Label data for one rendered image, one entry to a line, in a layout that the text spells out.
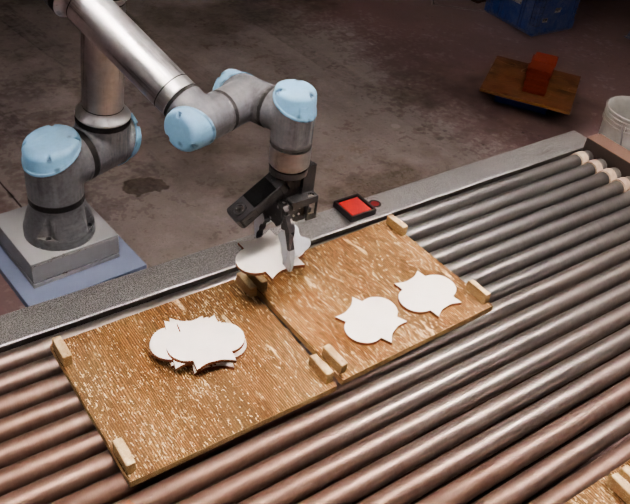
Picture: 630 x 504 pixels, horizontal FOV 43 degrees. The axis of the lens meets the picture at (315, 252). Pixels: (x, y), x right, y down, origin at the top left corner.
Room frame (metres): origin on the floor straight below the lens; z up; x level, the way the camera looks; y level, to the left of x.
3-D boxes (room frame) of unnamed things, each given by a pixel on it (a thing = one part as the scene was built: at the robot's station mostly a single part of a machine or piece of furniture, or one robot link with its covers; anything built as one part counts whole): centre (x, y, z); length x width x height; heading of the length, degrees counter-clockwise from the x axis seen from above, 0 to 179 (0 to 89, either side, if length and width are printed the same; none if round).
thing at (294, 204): (1.23, 0.06, 1.20); 0.09 x 0.08 x 0.12; 130
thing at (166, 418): (1.00, 0.20, 0.93); 0.41 x 0.35 x 0.02; 130
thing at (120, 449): (0.78, 0.26, 0.95); 0.06 x 0.02 x 0.03; 40
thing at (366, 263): (1.28, -0.12, 0.93); 0.41 x 0.35 x 0.02; 131
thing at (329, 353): (1.05, -0.06, 0.95); 0.06 x 0.02 x 0.03; 41
